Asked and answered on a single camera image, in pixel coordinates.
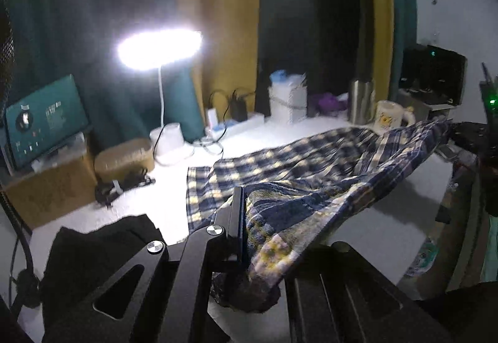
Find black electronic device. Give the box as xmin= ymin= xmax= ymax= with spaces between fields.
xmin=399 ymin=45 xmax=468 ymax=107

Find brown oval basket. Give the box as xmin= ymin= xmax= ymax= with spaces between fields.
xmin=94 ymin=138 xmax=155 ymax=183

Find white woven basket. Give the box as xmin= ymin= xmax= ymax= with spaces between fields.
xmin=268 ymin=83 xmax=308 ymax=125

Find cardboard box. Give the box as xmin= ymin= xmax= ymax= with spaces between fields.
xmin=4 ymin=128 xmax=98 ymax=230

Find steel tumbler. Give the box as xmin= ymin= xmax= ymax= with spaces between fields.
xmin=348 ymin=78 xmax=376 ymax=126

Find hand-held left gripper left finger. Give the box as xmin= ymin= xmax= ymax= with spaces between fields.
xmin=90 ymin=186 xmax=247 ymax=343

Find teal printed box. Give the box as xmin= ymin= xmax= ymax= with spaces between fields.
xmin=5 ymin=74 xmax=91 ymax=171

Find black cloth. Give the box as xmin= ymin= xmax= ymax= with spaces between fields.
xmin=40 ymin=214 xmax=169 ymax=343

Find black cable bundle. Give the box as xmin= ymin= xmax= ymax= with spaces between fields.
xmin=95 ymin=169 xmax=157 ymax=208

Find cream printed mug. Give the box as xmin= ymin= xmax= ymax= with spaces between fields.
xmin=373 ymin=100 xmax=416 ymax=131

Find blue yellow plaid pants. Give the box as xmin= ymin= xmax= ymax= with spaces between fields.
xmin=186 ymin=118 xmax=454 ymax=313

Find black power adapter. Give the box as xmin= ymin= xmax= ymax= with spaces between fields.
xmin=230 ymin=91 xmax=249 ymax=122

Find white power strip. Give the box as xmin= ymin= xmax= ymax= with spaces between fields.
xmin=204 ymin=113 xmax=266 ymax=142

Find purple cloth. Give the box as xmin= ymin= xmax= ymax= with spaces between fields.
xmin=308 ymin=92 xmax=349 ymax=119

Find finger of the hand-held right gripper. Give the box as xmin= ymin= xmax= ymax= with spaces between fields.
xmin=447 ymin=121 xmax=485 ymax=157

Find white desk lamp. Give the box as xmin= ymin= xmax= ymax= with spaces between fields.
xmin=117 ymin=29 xmax=204 ymax=167

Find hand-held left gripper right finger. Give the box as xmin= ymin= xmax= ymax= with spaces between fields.
xmin=286 ymin=241 xmax=426 ymax=343

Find black charger cable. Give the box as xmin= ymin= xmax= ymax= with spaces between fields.
xmin=194 ymin=89 xmax=235 ymax=156

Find blue plastic bag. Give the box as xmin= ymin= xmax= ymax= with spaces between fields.
xmin=271 ymin=70 xmax=307 ymax=89

